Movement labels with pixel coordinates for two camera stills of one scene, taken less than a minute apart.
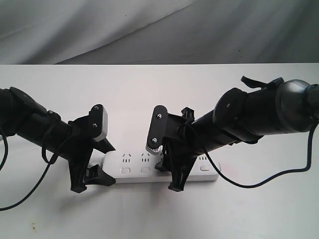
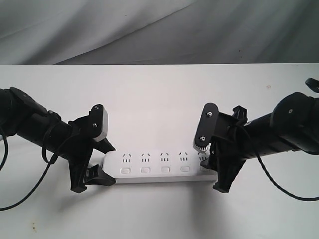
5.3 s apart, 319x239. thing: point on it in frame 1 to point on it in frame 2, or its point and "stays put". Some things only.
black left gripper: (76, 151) stays put
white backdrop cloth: (159, 32) stays put
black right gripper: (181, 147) to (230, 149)
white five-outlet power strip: (138, 166) stays put
